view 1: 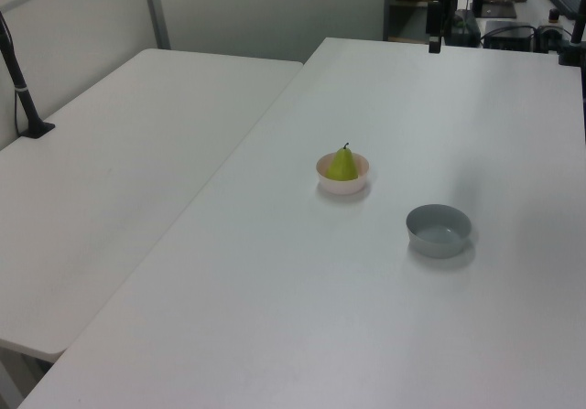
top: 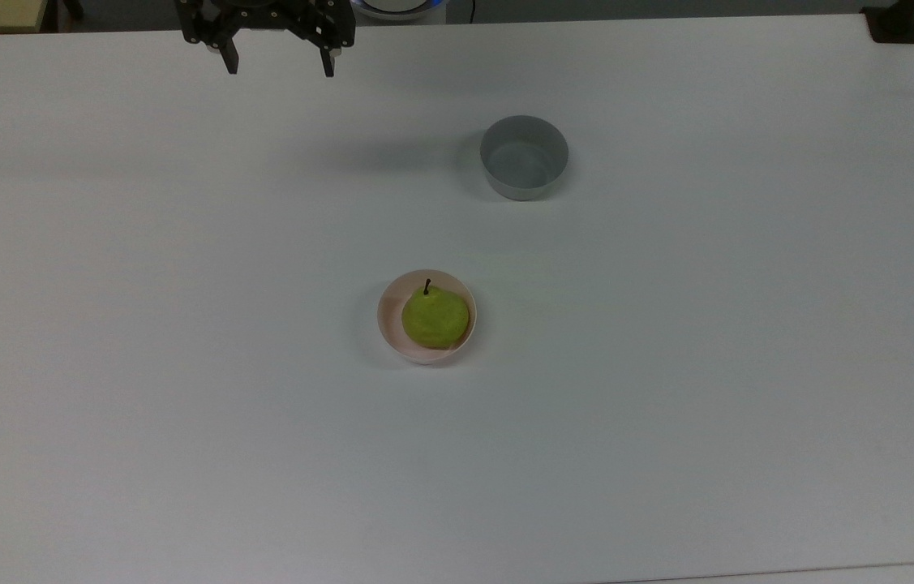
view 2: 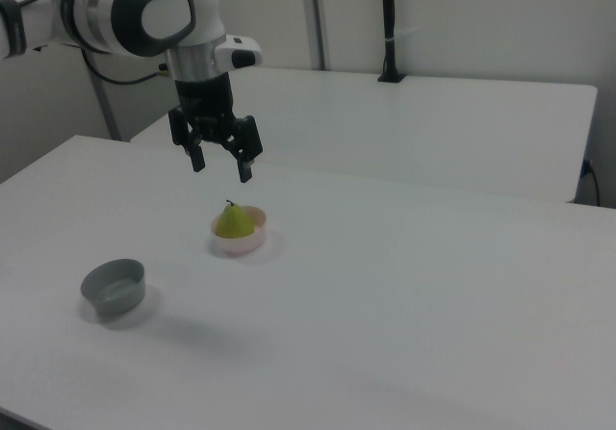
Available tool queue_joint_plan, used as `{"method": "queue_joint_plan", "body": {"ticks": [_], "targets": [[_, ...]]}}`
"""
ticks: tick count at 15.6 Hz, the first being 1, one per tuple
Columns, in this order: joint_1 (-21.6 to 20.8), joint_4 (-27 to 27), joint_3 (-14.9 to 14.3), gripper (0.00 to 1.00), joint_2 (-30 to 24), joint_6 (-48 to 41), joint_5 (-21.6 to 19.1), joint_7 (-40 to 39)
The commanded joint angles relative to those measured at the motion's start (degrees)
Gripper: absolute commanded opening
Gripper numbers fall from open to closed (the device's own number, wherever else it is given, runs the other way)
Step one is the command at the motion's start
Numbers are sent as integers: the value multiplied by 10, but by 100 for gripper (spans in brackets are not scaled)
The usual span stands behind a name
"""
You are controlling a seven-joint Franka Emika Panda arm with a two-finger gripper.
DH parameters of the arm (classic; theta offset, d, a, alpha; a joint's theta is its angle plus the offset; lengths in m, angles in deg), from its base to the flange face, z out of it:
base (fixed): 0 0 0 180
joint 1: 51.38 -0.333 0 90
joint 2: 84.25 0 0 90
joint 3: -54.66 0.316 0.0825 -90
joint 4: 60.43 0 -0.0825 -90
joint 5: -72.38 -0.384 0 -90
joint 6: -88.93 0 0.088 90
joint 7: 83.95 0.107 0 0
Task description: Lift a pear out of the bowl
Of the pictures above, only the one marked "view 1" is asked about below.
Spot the green pear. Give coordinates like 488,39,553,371
325,142,359,183

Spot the pink bowl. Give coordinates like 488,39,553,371
315,152,371,196

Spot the grey bowl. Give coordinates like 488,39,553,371
405,203,474,260

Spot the wooden shelf cabinet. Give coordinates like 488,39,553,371
387,0,432,42

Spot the black electronics box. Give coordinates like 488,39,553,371
483,19,537,52

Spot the black clamped pole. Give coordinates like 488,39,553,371
557,1,586,68

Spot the white side table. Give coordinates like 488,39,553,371
0,48,305,356

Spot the grey partition frame post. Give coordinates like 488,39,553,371
140,0,172,51

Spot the black camera stand pole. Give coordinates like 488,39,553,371
0,10,57,140

